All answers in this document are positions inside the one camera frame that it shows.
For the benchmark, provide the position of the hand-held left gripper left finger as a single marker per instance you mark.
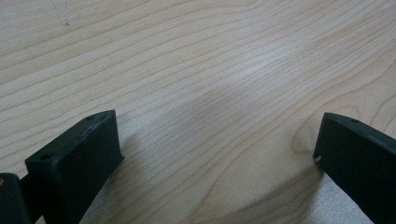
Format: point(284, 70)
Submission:
point(77, 161)

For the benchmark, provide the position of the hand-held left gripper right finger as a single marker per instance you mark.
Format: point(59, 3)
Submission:
point(358, 161)

